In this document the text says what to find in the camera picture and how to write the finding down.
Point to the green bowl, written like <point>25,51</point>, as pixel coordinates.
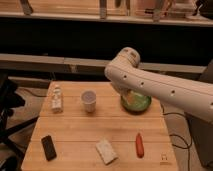
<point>136,103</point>

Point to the white sponge block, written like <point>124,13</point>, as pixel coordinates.
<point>106,151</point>

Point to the wooden shelf with legs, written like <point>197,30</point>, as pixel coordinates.
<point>168,12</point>

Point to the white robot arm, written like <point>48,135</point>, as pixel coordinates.
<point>193,97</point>

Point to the small white bottle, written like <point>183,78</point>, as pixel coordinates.
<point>57,100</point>

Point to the black office chair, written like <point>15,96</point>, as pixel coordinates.
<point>8,101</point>

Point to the black phone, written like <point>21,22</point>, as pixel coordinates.
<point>49,148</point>

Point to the white ceramic cup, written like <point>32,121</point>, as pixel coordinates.
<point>89,101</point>

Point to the orange carrot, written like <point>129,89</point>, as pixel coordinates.
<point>139,146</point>

